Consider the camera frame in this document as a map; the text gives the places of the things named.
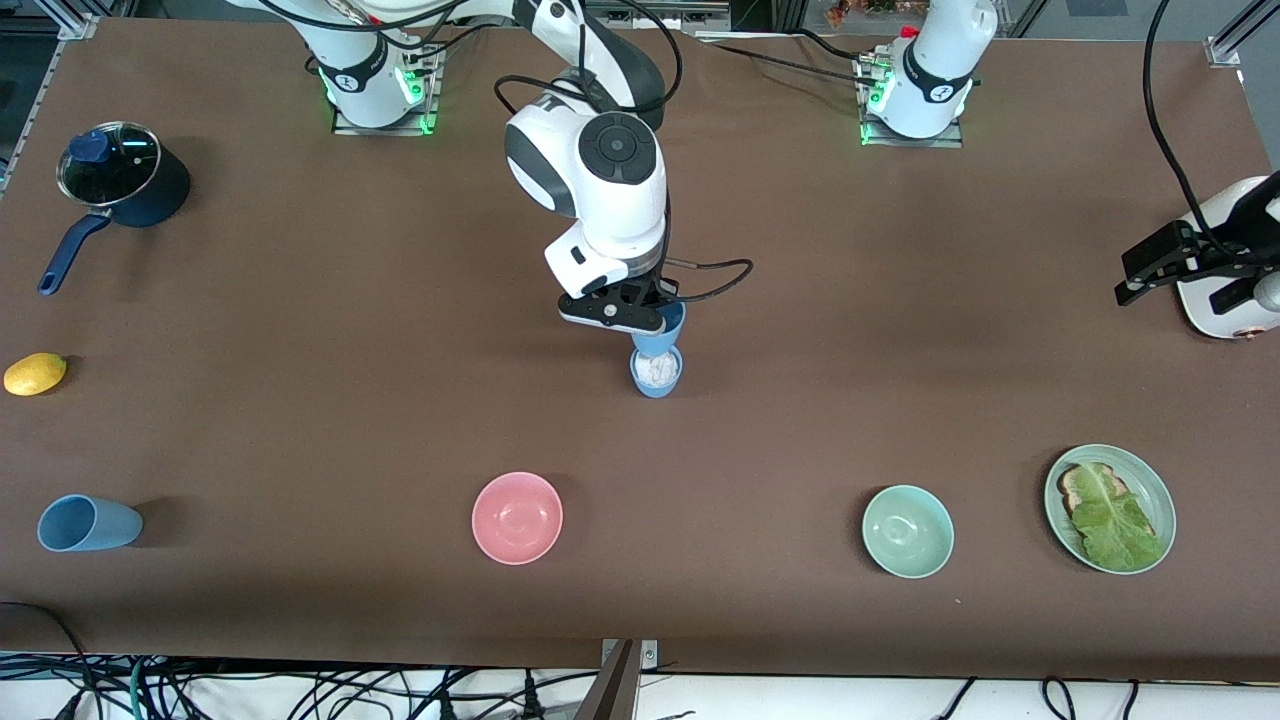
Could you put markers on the dark camera pole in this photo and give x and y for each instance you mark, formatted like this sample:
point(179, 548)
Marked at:
point(612, 695)

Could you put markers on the grey metal frame box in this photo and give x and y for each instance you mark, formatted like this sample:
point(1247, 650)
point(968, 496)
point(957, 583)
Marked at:
point(700, 15)

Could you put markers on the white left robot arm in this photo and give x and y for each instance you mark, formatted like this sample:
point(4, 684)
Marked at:
point(935, 60)

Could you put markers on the yellow lemon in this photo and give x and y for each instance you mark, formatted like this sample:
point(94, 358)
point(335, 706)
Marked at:
point(35, 374)

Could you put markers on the pink bowl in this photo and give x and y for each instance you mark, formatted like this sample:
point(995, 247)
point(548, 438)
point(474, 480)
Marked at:
point(517, 518)

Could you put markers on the toasted bread slice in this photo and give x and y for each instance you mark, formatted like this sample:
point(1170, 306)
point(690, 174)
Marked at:
point(1072, 490)

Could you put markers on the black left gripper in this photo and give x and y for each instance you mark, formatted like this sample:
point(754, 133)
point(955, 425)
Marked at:
point(1216, 255)

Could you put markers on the glass lid with blue knob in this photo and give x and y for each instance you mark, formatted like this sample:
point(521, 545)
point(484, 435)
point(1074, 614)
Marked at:
point(110, 165)

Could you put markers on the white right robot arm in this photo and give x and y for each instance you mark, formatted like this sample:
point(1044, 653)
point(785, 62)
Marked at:
point(600, 200)

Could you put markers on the green lettuce leaf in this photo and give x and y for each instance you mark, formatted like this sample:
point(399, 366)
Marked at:
point(1115, 525)

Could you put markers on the mint green bowl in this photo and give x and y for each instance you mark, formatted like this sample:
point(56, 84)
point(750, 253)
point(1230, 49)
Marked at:
point(908, 531)

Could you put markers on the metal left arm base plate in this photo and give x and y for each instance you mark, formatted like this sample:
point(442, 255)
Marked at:
point(910, 142)

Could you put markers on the aluminium frame rail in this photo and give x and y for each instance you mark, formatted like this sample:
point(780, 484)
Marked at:
point(40, 95)
point(1235, 40)

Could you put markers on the silver metal bracket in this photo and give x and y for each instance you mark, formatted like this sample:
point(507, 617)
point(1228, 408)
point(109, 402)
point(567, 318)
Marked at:
point(650, 655)

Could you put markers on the white paper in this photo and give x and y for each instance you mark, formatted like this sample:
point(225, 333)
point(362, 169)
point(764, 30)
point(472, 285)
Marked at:
point(657, 372)

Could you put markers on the dark blue saucepan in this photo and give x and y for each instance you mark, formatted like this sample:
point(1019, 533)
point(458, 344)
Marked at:
point(160, 195)

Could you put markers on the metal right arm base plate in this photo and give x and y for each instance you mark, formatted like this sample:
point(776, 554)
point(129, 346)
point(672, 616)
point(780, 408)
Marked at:
point(385, 130)

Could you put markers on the white toaster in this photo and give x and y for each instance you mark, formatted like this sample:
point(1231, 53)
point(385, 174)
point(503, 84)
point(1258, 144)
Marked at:
point(1225, 322)

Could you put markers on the blue cup with paper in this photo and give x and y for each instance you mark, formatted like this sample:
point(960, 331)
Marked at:
point(655, 391)

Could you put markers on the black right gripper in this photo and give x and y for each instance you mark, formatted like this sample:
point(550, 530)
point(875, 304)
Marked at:
point(652, 289)

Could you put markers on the mint green plate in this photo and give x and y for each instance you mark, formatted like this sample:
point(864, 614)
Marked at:
point(1155, 495)

